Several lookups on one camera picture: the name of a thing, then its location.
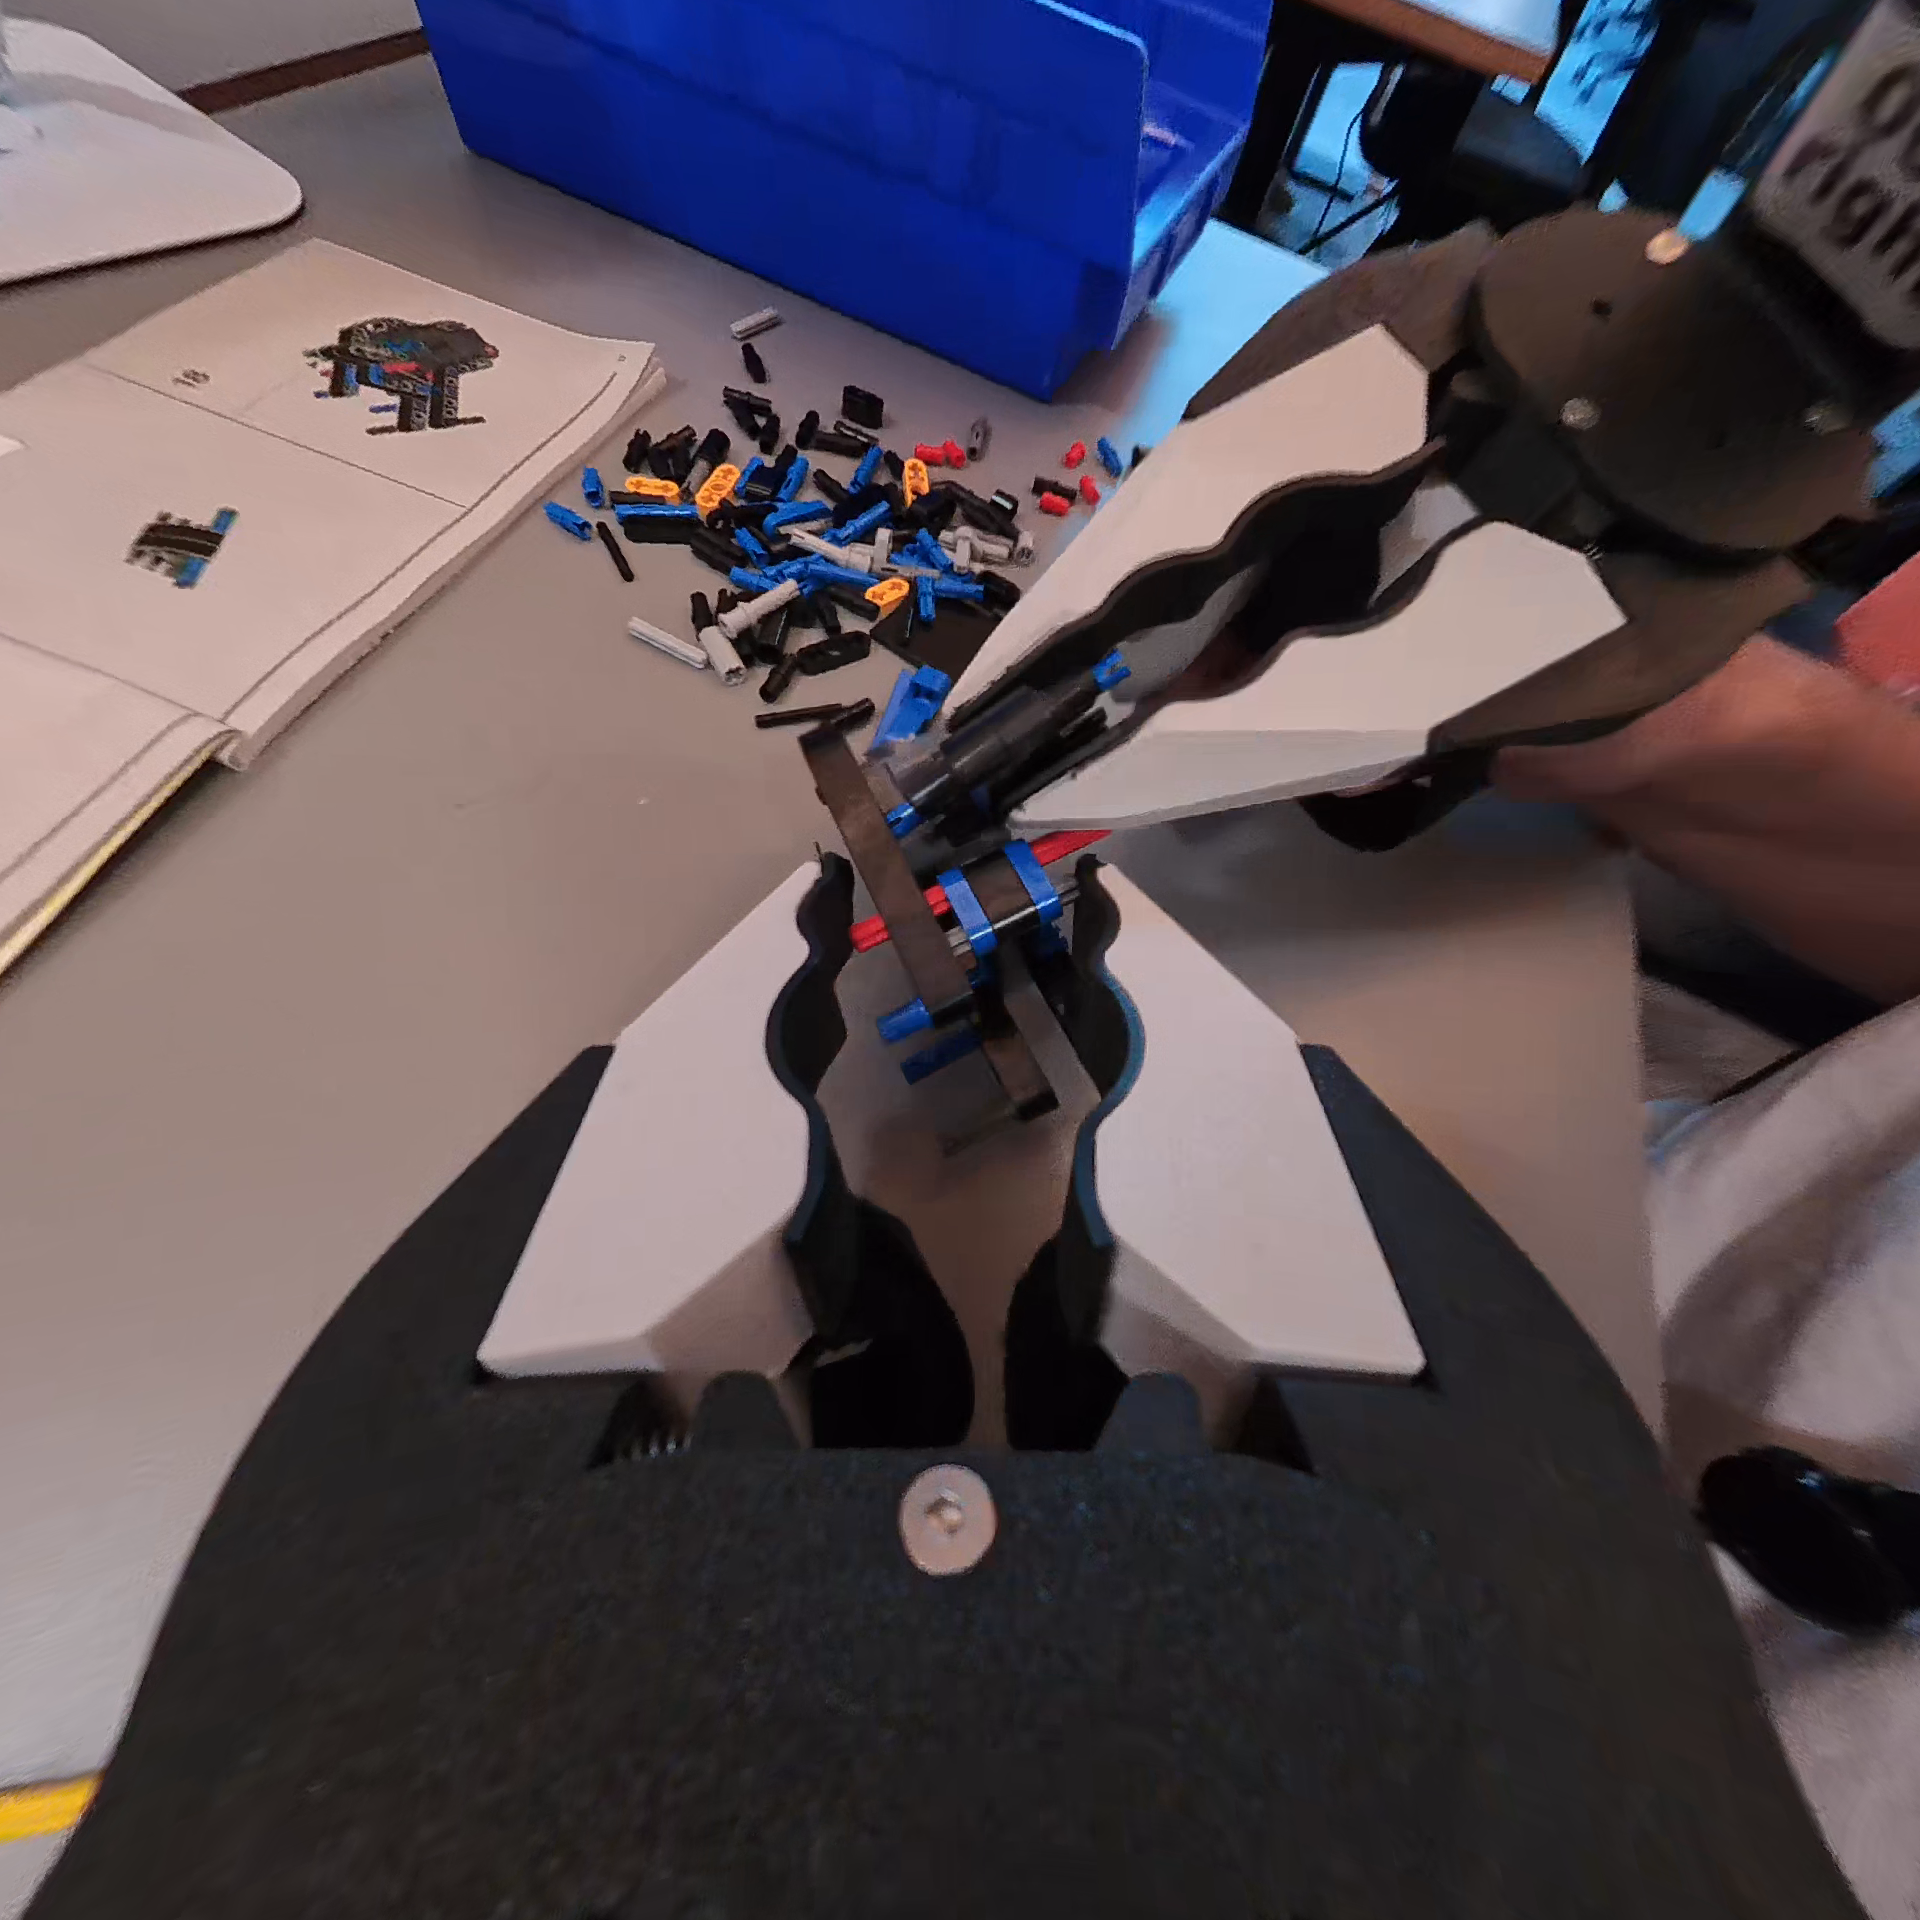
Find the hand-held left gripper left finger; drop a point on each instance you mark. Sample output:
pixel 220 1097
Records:
pixel 661 1185

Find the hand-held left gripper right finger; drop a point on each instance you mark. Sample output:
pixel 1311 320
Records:
pixel 1245 1185

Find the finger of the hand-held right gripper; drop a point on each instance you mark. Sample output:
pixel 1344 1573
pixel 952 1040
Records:
pixel 1381 661
pixel 1201 495

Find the lego assembly with grey motor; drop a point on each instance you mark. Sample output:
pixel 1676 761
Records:
pixel 960 961

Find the person's right forearm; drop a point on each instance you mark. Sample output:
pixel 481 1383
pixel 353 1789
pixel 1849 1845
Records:
pixel 1838 809

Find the pile of small lego pieces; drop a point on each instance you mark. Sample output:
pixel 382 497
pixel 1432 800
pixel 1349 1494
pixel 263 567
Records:
pixel 839 525

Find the person's right hand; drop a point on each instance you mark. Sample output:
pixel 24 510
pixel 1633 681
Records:
pixel 1636 788

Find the blue plastic bin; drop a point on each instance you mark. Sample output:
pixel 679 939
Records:
pixel 825 149

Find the white shirt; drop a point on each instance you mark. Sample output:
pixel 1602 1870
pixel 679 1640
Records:
pixel 1799 1201

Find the black rounded object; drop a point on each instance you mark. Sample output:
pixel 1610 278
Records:
pixel 1815 1531

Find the instruction booklet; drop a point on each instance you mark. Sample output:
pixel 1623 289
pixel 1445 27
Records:
pixel 300 495

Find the yellow tape strip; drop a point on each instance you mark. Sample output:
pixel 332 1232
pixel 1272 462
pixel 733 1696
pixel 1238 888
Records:
pixel 45 1809

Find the white stand base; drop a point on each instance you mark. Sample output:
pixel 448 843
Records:
pixel 120 149

